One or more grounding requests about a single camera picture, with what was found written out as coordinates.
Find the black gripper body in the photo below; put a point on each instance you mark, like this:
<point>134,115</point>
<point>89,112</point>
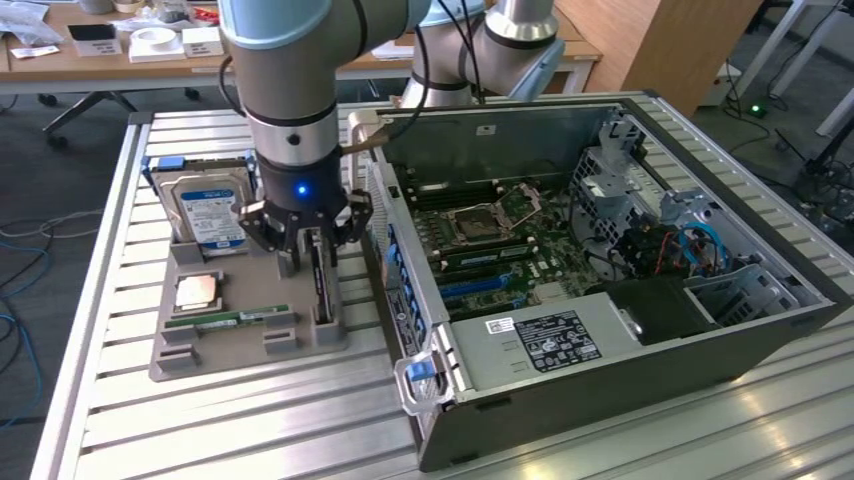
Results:
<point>303,190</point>

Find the black graphics card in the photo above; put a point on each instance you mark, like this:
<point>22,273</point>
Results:
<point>323,295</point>

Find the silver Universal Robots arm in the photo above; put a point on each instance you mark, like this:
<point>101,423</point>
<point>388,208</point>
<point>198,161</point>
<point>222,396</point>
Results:
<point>287,75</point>

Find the hard disk with blue carrier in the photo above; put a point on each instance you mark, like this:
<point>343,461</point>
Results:
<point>200,210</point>

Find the grey parts rack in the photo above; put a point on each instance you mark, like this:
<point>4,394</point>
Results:
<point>253,290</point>

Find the copper-topped CPU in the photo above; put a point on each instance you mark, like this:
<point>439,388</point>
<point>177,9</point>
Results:
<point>196,291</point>

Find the CPU socket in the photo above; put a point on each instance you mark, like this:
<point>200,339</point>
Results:
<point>476,227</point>

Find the green RAM stick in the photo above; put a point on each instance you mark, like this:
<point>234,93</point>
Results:
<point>220,318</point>

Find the blue expansion slot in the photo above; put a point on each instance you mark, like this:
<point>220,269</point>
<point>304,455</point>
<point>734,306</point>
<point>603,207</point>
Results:
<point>467,289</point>

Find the open socket cover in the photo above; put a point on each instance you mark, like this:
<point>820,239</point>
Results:
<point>520,202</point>

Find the white paper stack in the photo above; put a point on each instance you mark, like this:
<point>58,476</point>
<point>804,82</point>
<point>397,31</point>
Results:
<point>393,52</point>

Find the green motherboard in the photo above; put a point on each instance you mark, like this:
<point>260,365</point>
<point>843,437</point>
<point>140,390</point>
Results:
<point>556,252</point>

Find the blue case latch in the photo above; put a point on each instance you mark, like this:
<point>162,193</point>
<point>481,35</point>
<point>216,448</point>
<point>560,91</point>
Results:
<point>420,372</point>

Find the plain white box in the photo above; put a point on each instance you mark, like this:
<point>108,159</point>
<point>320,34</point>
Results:
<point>200,42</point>

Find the grey power supply unit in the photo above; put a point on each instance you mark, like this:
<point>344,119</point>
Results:
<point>493,360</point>

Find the white tape roll on box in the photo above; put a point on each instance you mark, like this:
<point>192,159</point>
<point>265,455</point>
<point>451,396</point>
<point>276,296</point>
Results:
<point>156,45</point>

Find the black chair base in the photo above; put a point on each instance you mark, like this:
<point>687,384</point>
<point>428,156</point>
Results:
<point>80,110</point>

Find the red small parts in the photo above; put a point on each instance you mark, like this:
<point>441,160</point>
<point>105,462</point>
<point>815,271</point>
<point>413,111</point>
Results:
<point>206,17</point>

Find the silver disk bay cage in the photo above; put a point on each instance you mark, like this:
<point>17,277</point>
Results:
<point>607,195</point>

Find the wooden desk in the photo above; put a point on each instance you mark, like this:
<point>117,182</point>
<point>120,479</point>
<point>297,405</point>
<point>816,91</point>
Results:
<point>86,67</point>

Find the white box with black top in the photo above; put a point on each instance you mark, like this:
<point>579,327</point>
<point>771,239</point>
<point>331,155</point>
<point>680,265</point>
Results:
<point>93,42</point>

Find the beige tape roll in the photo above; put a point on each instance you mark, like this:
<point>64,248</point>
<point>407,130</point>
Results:
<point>126,6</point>

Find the grey cup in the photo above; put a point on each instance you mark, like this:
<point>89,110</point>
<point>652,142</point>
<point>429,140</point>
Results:
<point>96,6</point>

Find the red and white card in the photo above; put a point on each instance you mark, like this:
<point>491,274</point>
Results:
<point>33,51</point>

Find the clear plastic bag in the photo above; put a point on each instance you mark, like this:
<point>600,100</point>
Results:
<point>26,25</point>

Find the open dark PC case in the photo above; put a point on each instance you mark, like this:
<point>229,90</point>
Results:
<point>600,410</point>

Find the wooden cabinet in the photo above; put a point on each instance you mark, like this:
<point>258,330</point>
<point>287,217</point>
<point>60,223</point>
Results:
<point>680,50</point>

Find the small silver disk bay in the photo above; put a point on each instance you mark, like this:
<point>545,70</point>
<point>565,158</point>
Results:
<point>747,292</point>

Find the black device with green light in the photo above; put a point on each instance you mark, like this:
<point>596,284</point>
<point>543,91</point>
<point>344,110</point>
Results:
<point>755,108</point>

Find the white table frame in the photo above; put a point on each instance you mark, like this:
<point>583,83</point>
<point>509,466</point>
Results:
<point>810,55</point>

